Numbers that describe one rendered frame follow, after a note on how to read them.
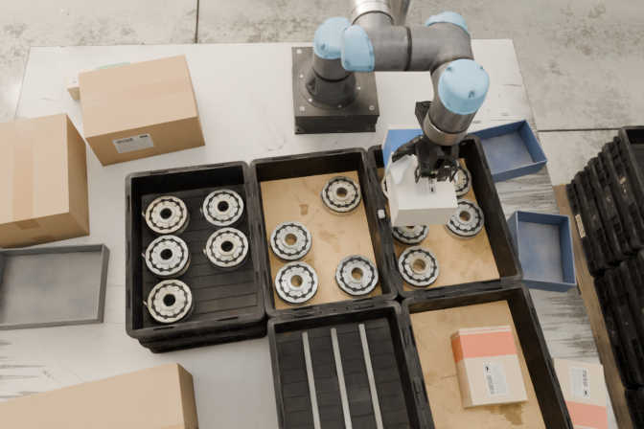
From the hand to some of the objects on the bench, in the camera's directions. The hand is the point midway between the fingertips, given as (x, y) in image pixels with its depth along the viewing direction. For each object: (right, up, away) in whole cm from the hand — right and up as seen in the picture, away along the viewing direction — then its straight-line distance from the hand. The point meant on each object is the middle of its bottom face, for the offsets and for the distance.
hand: (419, 170), depth 118 cm
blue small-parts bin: (+33, +5, +51) cm, 61 cm away
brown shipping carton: (-73, +15, +50) cm, 90 cm away
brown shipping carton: (-98, -6, +38) cm, 105 cm away
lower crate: (-52, -26, +31) cm, 66 cm away
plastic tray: (-91, -30, +27) cm, 99 cm away
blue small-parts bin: (+39, -22, +37) cm, 58 cm away
